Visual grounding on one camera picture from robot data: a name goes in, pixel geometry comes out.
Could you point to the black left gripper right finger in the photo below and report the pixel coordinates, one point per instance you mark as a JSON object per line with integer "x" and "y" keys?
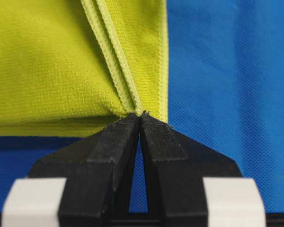
{"x": 192, "y": 185}

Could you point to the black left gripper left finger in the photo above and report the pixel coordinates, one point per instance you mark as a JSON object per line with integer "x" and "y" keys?
{"x": 74, "y": 186}

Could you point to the yellow-green microfiber towel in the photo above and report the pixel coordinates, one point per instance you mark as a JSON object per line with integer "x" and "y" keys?
{"x": 68, "y": 68}

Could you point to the blue table cloth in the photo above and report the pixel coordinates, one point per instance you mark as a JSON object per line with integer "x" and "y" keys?
{"x": 225, "y": 90}

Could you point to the black aluminium table rail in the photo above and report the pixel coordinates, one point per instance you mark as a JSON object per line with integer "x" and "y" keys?
{"x": 145, "y": 220}

